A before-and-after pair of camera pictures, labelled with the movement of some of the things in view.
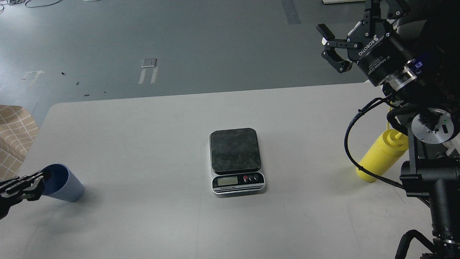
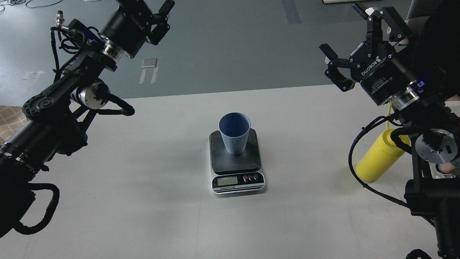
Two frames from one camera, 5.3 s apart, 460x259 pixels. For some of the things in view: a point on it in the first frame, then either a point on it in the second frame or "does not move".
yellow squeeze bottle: x=390 y=146 does not move
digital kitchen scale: x=235 y=163 does not move
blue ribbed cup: x=60 y=182 → x=234 y=127
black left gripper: x=29 y=187 → x=128 y=27
